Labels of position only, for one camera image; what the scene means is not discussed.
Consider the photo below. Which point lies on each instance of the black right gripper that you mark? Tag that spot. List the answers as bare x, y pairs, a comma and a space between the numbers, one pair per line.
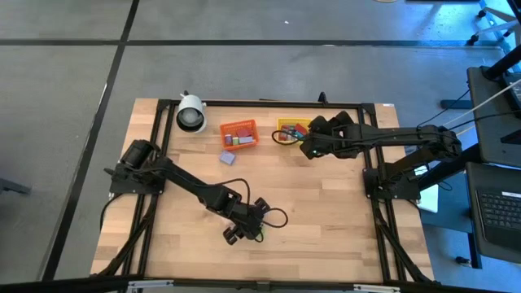
334, 138

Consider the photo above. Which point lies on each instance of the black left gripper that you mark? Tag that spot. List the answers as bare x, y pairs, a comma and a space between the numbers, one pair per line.
246, 217

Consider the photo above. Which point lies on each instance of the green single-port USB charger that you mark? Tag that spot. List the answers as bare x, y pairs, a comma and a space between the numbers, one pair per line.
235, 141

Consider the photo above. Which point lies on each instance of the lavender vented power adapter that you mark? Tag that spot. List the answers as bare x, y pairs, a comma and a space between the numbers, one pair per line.
227, 157
246, 140

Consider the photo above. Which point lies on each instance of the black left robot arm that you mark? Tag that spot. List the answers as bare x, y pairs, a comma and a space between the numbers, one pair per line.
183, 179

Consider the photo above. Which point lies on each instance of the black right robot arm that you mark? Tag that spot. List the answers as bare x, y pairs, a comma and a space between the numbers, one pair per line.
407, 136

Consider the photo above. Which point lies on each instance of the black clamp knob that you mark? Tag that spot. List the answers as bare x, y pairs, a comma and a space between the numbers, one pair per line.
322, 97

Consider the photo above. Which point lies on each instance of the yellow slotted plastic basket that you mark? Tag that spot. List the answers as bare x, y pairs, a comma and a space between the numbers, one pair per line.
281, 121

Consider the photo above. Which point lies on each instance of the orange slotted plastic basket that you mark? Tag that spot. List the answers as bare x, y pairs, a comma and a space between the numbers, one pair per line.
232, 127

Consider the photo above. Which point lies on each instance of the white floor box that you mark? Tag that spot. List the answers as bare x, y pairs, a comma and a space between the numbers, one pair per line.
429, 201

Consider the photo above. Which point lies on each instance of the white cylindrical spot lamp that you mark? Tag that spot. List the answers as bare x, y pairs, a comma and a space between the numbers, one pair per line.
191, 116

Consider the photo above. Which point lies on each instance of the black side desk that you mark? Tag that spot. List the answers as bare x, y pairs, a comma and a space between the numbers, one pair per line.
488, 122

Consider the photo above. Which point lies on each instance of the black laptop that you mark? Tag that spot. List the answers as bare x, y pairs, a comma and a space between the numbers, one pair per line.
500, 211

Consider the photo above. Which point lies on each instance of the black desk pole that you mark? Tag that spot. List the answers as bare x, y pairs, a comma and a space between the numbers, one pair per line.
502, 63

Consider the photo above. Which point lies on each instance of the black gantry crossbar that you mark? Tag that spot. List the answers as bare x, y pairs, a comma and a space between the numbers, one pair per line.
61, 285

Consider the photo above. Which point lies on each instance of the grey chair base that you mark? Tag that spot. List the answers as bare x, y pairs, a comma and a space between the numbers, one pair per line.
498, 28

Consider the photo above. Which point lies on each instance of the grey furniture foot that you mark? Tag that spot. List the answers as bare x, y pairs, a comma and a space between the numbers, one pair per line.
12, 186

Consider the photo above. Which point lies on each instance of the black aluminium table frame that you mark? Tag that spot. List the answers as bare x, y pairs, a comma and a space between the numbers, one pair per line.
346, 104

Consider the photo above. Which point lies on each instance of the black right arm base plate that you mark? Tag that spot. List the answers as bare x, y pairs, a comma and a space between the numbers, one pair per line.
409, 194

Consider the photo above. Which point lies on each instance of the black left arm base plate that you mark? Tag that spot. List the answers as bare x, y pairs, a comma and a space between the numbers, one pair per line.
122, 187

